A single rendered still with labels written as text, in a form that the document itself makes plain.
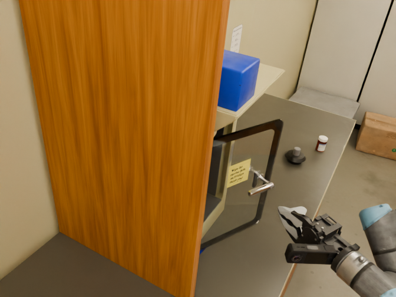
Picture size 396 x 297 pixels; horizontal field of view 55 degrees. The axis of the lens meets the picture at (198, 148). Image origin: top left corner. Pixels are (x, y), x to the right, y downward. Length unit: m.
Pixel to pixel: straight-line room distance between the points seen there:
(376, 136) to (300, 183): 2.24
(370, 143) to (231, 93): 3.10
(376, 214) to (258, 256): 0.43
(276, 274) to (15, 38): 0.97
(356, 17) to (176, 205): 3.20
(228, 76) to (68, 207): 0.66
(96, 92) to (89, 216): 0.42
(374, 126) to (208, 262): 2.77
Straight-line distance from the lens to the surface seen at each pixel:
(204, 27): 0.67
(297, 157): 1.69
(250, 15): 1.04
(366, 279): 0.93
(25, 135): 1.11
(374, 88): 4.01
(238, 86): 0.77
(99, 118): 0.90
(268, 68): 1.05
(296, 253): 0.93
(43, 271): 1.24
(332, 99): 3.94
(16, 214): 1.21
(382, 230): 1.00
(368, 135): 3.78
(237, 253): 1.26
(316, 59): 4.02
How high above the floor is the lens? 1.88
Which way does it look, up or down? 34 degrees down
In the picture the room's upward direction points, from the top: 5 degrees clockwise
